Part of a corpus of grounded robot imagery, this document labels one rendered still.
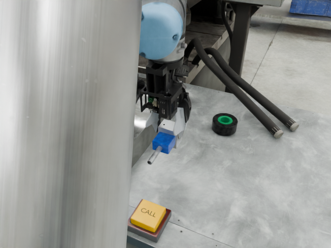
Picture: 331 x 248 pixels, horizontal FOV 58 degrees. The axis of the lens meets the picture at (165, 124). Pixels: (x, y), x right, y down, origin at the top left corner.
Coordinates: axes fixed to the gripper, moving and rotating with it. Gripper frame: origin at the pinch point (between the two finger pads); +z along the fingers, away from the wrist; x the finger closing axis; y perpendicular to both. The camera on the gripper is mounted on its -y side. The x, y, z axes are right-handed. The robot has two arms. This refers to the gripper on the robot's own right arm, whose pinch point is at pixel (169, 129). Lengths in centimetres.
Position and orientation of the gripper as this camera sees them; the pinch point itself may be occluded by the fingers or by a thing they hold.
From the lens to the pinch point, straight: 73.3
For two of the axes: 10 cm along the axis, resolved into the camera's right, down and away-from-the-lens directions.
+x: 9.1, 2.5, -3.4
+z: 0.0, 8.0, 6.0
